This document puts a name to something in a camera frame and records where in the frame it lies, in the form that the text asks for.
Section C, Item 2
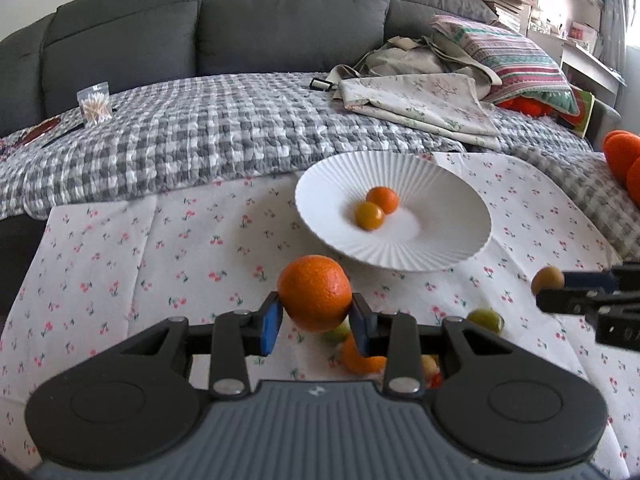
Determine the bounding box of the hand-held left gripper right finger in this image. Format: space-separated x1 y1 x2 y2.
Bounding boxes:
349 292 506 396

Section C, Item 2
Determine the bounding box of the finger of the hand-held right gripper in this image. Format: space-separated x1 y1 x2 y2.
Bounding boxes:
536 287 640 316
561 262 640 293

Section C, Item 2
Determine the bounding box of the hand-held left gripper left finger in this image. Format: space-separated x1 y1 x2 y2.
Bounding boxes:
117 291 285 398

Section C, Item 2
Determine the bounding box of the small yellow-green fruit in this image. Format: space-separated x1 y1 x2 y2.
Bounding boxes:
322 321 352 345

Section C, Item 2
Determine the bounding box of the small tan fruit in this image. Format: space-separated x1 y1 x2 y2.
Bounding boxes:
531 266 566 297

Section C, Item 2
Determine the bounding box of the medium orange mandarin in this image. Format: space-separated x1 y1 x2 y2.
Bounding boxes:
341 335 388 375

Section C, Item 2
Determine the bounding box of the large orange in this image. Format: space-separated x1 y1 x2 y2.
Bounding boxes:
276 255 353 333

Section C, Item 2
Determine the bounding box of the green tomato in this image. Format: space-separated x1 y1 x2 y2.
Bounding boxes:
466 309 503 336

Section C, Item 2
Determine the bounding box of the small yellow-orange fruit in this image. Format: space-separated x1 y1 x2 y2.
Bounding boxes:
354 201 386 232

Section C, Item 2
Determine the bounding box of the white ribbed plate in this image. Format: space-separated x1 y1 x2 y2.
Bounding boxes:
295 152 492 273

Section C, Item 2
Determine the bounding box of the small orange mandarin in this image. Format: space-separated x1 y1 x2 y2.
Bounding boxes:
366 186 400 215

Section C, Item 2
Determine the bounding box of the grey knitted blanket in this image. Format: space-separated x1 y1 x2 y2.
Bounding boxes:
512 145 640 261

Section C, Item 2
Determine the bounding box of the orange plush toy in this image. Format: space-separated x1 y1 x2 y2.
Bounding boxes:
602 130 640 206

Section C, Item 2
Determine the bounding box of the cherry print tablecloth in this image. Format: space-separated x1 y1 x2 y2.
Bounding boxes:
0 152 633 480

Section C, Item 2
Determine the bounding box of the green red cushion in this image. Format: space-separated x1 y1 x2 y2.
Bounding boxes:
560 85 596 138

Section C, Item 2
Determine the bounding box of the red-orange plush toy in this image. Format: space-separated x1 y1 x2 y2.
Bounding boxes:
497 97 551 120

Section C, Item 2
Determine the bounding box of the grey checkered blanket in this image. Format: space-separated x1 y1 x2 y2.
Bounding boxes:
0 71 596 221

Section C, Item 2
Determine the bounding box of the white shelf unit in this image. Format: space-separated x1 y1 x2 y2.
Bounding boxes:
515 0 626 111

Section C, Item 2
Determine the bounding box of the folded floral cloth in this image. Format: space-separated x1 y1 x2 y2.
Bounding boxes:
335 72 501 151

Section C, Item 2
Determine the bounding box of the striped patterned pillow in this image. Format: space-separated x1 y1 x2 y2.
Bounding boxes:
430 14 581 116

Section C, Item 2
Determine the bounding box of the patterned curtain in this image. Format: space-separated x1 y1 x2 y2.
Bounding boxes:
600 0 640 76

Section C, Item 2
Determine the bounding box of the beige canvas bag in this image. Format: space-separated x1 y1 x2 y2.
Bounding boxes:
332 35 503 101

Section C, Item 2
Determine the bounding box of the black pen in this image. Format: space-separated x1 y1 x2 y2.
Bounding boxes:
40 121 86 150

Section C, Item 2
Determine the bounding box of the grey sofa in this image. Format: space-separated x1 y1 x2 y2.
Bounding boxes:
0 0 501 311

